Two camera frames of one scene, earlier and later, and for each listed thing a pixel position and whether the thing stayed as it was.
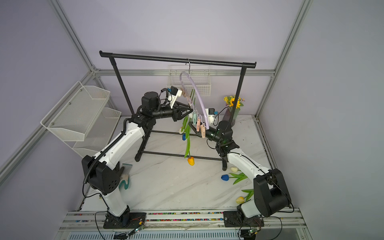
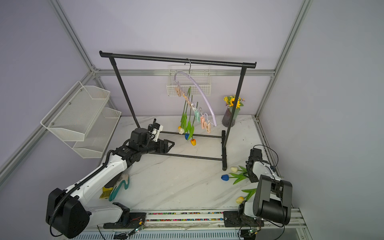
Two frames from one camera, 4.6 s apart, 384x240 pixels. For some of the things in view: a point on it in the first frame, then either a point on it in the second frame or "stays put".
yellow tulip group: (190, 160) -> (193, 142)
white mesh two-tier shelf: (81, 120) stays put
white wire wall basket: (200, 74) stays put
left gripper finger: (185, 112) -> (166, 148)
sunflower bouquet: (230, 100) stays put
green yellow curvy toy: (125, 176) stays put
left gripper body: (167, 112) -> (156, 147)
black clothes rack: (243, 65) stays put
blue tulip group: (240, 177) stays put
